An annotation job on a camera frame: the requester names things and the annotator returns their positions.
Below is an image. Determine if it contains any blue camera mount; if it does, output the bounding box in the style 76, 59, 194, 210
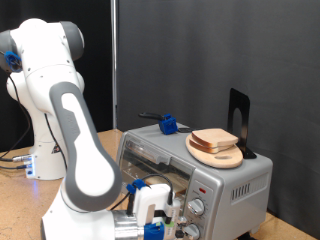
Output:
143, 221, 166, 240

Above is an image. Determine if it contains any metal spatula with blue block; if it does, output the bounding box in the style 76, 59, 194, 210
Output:
138, 111, 196, 136

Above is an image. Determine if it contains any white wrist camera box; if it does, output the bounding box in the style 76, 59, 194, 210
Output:
132, 183, 182, 240

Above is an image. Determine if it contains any oval wooden cutting board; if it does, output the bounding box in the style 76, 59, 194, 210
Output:
185, 133, 244, 170

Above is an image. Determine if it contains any silver oven knob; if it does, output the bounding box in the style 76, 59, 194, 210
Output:
184, 223, 202, 240
187, 198, 206, 217

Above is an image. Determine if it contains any black backdrop curtain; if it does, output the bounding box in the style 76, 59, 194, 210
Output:
0, 0, 114, 153

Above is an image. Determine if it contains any black cable with silver plug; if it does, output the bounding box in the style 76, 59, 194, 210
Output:
0, 153, 33, 164

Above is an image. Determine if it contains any silver toaster oven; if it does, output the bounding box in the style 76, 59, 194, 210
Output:
114, 122, 274, 240

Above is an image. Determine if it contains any black metal bookend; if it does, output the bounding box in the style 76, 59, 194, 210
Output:
227, 87, 258, 160

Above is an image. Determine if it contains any black base cable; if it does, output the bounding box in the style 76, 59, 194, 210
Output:
0, 163, 28, 171

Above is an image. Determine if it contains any white bread slice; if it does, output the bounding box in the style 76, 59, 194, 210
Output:
191, 128, 240, 148
188, 137, 234, 154
145, 173, 188, 198

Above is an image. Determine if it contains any vertical metal pole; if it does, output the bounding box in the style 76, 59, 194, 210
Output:
110, 0, 119, 130

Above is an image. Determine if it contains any dark grey backdrop curtain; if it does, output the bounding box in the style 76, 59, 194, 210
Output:
118, 0, 320, 240

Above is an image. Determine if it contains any glass oven door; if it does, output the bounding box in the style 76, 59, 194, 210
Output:
116, 133, 197, 208

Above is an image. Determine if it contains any blue cable clip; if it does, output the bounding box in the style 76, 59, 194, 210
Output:
4, 50, 23, 73

